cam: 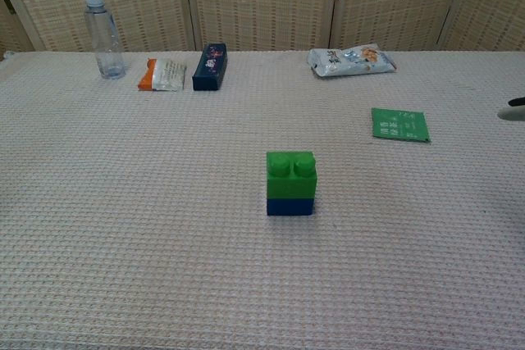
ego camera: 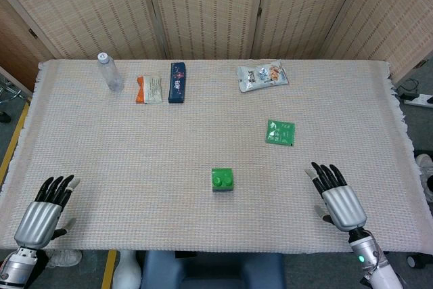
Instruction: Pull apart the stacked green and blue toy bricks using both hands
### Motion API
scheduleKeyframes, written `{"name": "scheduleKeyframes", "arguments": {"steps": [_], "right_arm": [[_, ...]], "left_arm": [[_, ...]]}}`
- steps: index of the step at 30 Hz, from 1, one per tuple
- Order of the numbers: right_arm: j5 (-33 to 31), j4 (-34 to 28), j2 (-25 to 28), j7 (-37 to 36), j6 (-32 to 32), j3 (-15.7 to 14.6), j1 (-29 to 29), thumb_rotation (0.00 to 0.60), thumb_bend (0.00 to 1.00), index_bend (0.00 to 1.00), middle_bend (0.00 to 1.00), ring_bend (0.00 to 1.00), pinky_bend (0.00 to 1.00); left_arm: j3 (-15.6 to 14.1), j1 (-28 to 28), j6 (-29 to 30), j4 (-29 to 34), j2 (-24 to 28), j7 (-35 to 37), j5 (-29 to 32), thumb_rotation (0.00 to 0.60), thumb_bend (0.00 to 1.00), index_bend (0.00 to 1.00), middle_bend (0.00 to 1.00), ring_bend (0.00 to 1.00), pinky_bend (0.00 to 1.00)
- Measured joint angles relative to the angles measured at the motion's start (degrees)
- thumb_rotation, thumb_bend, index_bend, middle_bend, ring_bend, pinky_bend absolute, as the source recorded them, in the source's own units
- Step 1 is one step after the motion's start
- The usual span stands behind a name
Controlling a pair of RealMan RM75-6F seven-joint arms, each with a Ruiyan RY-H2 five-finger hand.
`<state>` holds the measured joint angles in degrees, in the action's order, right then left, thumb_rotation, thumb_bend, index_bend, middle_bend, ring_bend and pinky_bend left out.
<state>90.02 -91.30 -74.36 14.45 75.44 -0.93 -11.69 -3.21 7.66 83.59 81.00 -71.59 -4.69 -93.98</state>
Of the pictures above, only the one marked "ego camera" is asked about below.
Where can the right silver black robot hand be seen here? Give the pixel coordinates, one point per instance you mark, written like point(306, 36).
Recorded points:
point(343, 206)

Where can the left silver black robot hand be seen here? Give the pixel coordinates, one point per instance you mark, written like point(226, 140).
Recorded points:
point(40, 219)

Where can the blue toy brick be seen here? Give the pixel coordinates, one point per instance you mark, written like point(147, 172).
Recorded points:
point(223, 189)

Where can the green toy brick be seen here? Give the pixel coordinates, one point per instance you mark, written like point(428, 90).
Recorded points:
point(222, 177)

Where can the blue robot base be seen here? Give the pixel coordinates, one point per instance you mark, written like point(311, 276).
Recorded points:
point(209, 270)

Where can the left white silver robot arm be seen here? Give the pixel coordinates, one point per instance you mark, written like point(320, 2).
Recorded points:
point(17, 267)

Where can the white shoe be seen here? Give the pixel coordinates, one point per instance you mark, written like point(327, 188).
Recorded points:
point(66, 258)
point(423, 162)

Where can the black caster wheel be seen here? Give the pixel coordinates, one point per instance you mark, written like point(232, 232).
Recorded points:
point(414, 262)

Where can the green square sachet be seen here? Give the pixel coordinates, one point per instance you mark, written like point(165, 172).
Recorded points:
point(280, 132)

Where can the chrome chair base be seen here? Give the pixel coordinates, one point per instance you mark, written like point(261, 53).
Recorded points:
point(8, 94)

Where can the white power strip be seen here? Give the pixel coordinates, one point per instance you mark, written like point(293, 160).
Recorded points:
point(419, 100)

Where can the beige woven tablecloth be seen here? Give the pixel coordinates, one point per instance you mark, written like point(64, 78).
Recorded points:
point(169, 153)

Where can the white snack bag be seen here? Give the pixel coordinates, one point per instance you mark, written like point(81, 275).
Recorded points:
point(260, 76)

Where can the clear plastic water bottle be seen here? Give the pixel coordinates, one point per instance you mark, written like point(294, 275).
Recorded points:
point(111, 74)

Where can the orange white snack packet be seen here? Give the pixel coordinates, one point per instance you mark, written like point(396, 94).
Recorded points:
point(150, 90)

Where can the dark blue rectangular box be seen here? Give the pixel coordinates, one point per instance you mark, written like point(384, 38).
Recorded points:
point(177, 82)

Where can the bamboo folding screen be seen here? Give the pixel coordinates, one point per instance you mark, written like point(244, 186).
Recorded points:
point(209, 8)

